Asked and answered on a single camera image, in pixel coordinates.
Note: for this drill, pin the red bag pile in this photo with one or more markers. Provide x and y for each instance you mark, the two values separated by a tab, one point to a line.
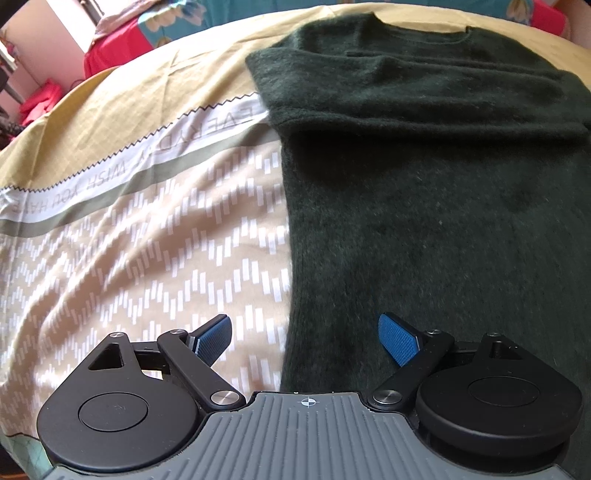
42	101

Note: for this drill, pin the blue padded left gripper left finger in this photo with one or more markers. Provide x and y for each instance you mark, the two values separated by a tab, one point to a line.
190	356

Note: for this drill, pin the blue floral bed sheet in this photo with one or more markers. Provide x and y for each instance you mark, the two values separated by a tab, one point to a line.
170	20

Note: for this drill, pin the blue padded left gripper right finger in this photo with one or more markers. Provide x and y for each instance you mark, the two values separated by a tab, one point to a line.
418	355

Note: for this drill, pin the beige patterned bed cover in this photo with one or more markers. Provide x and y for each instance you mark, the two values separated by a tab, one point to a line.
150	198

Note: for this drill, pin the pink grey blanket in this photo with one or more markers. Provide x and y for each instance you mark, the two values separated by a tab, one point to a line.
122	14

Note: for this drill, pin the red bedding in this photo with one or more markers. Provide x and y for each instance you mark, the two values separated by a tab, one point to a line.
115	49

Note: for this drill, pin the dark green knit sweater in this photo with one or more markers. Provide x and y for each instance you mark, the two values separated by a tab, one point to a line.
442	177

